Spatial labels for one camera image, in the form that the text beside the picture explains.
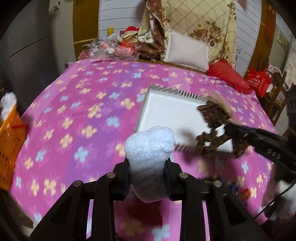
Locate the striped white tray box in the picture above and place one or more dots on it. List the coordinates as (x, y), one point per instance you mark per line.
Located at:
(174, 109)

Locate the red gift bag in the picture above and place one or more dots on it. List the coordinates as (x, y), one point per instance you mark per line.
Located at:
(258, 81)

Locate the beige floral quilt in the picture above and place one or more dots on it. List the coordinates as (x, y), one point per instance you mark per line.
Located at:
(213, 22)

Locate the grey refrigerator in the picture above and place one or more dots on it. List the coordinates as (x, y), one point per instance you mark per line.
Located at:
(28, 58)

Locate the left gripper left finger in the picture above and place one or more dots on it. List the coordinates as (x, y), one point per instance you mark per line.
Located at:
(113, 186)

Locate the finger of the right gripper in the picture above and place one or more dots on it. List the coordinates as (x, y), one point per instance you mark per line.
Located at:
(237, 132)

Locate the white fluffy scrunchie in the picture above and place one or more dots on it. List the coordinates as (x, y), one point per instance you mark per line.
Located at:
(147, 152)

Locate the red heart cushion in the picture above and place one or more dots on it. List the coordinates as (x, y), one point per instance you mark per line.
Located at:
(223, 70)

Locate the santa plush toy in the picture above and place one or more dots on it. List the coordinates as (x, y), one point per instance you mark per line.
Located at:
(130, 34)

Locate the brown leopard print bow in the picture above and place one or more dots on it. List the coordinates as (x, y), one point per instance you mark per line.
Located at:
(217, 114)

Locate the orange plastic basket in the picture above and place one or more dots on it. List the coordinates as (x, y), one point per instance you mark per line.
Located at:
(12, 137)

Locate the clear plastic bag of items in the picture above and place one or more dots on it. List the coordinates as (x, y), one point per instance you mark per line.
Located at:
(113, 47)

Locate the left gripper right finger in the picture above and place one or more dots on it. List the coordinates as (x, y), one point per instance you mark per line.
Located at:
(181, 186)

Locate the white square pillow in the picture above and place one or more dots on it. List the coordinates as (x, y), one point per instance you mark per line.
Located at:
(186, 51)

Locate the pink floral bed sheet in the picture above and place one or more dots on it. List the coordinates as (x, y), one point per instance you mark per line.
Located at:
(79, 124)

